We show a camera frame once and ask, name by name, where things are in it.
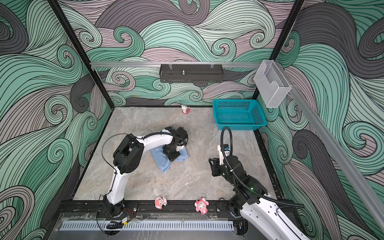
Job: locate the aluminium right wall rail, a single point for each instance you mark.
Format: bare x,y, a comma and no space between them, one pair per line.
307,103

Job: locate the pink white plush toy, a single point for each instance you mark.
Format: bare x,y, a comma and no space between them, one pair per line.
160,202

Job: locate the aluminium back wall rail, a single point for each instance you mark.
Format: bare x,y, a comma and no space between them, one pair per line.
138,64

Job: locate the teal plastic basket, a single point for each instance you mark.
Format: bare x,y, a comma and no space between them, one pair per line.
239,115

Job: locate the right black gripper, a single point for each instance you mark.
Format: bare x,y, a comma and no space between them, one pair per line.
215,168

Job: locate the black perforated wall tray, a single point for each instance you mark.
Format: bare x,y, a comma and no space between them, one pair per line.
193,73

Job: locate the light blue long sleeve shirt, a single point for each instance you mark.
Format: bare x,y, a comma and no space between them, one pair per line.
168,136

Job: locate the pink pig plush toy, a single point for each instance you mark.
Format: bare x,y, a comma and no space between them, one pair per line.
201,206

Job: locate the aluminium wall rail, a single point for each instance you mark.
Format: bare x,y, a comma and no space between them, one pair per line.
307,103
138,64

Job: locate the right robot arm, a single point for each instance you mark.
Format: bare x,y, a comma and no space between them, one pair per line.
252,205

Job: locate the white slotted cable duct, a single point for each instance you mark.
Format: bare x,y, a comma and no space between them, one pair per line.
150,226

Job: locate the clear acrylic wall box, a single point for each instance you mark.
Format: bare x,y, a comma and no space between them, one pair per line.
272,82

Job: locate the black front mounting rail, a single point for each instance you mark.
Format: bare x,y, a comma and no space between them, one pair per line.
140,208

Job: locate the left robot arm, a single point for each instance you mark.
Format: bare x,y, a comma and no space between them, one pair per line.
126,159

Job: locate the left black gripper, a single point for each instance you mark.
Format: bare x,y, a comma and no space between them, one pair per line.
172,158

